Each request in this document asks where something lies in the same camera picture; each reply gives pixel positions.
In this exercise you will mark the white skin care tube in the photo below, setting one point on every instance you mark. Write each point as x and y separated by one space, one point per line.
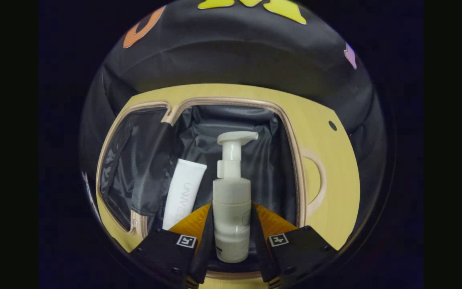
185 188

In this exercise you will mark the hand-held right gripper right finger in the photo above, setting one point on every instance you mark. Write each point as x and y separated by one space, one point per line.
260 253

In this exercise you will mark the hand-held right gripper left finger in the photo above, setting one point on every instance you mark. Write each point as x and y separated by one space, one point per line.
203 253

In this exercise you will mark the white pump bottle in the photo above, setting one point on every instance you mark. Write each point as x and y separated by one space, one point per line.
232 216

